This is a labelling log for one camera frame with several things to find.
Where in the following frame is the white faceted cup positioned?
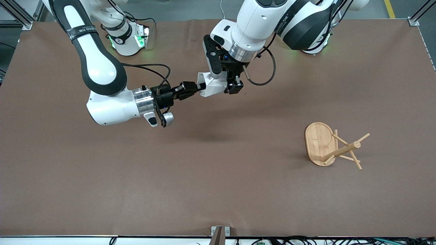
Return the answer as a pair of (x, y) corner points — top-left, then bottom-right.
(198, 72), (228, 98)

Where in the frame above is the wooden cup rack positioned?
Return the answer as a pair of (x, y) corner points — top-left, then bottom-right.
(305, 122), (371, 170)

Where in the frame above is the brown table cover sheet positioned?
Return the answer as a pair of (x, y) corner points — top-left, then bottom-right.
(0, 19), (436, 237)

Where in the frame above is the yellow floor tape strip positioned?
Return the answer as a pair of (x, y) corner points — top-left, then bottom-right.
(384, 0), (396, 19)

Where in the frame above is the black right arm base cable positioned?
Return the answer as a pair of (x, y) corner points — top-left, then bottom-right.
(123, 12), (156, 34)

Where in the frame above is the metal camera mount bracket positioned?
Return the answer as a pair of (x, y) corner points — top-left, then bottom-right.
(211, 226), (230, 245)

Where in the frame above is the black cable bundle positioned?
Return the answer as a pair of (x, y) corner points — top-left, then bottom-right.
(250, 236), (436, 245)

